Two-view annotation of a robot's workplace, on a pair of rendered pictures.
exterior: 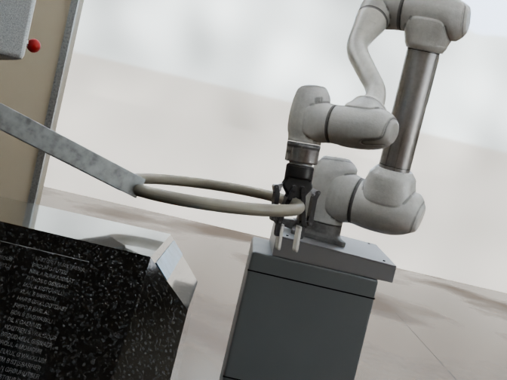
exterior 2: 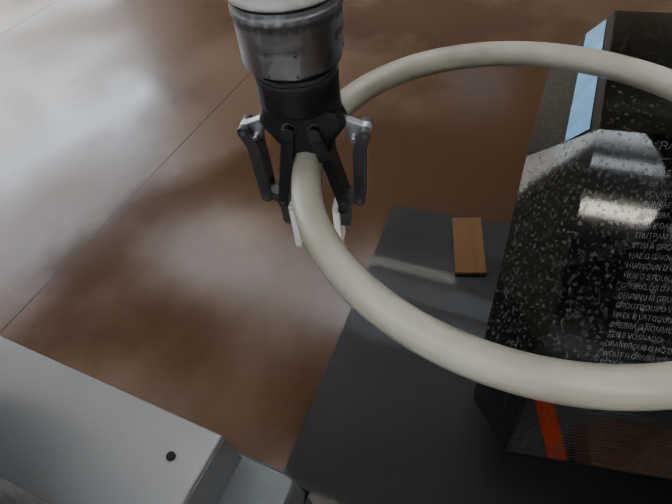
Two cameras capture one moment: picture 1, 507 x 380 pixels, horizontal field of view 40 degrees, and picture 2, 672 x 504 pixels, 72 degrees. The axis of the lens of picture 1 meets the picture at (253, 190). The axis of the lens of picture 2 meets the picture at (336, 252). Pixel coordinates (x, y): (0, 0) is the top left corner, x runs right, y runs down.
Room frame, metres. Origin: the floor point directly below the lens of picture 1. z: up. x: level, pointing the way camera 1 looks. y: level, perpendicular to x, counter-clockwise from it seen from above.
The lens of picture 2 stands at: (2.21, 0.12, 1.29)
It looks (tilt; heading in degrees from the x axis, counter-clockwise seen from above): 49 degrees down; 215
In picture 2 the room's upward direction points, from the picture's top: 13 degrees counter-clockwise
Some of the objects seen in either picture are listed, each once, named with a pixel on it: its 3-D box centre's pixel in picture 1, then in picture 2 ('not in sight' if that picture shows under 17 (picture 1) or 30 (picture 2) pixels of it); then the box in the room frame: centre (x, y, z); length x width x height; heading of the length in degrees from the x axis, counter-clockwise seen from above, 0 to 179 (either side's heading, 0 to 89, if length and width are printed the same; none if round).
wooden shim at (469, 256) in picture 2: not in sight; (468, 244); (1.14, -0.08, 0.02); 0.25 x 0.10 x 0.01; 18
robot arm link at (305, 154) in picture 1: (302, 154); (290, 28); (1.88, -0.11, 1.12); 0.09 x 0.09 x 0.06
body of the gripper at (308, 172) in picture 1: (297, 181); (301, 107); (1.89, -0.11, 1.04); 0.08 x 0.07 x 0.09; 107
